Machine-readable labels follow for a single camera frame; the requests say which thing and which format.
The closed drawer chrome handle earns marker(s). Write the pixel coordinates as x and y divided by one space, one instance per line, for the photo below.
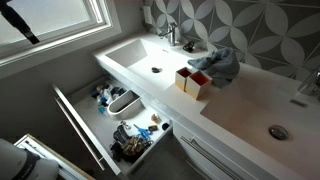
212 159

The right sink chrome drain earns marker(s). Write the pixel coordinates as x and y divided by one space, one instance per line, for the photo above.
278 132

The dark tortoiseshell hair claw clip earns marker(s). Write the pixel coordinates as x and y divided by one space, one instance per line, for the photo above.
189 46

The toiletry bottles in drawer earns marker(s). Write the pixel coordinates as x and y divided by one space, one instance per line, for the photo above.
105 94

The right chrome faucet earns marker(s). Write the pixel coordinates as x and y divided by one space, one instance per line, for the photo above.
311 86

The white cup with brown interior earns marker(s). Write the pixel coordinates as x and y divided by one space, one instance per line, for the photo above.
181 77

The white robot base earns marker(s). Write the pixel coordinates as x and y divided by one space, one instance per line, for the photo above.
19 164

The blue handled scissors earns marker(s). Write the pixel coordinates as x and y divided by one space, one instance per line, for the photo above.
145 133

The white window frame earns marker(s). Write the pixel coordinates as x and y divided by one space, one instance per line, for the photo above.
62 26

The blue-grey crumpled towel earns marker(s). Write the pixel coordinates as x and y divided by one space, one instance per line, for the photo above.
221 65

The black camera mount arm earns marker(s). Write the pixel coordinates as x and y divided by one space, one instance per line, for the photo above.
17 21

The white U-shaped drawer insert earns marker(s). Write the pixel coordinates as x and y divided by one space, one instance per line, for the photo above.
125 106

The chrome sink faucet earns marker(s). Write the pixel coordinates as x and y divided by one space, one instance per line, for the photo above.
171 33

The open white vanity drawer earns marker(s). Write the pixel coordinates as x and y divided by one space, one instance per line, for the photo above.
101 127

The chrome drawer handle bar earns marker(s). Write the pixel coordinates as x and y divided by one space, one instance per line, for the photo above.
82 134

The pile of dark hair accessories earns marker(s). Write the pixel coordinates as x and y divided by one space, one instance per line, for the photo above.
128 148

